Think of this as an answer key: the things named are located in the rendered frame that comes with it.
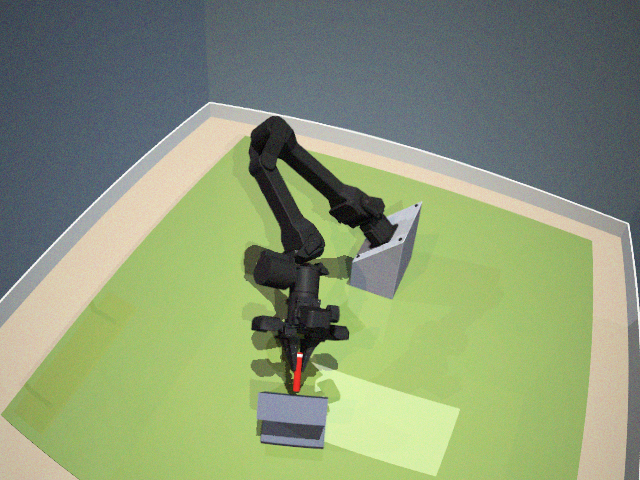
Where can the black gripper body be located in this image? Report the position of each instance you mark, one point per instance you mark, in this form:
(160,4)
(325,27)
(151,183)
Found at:
(265,323)

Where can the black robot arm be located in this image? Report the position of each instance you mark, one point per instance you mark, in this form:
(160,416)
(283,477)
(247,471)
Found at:
(300,238)

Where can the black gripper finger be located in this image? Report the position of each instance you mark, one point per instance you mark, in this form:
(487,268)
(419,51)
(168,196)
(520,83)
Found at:
(290,344)
(307,346)

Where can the grey square panel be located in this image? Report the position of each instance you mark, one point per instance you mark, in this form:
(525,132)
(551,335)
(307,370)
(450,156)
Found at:
(292,420)

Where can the dark red peg with white band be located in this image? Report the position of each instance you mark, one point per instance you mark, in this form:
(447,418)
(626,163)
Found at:
(297,373)

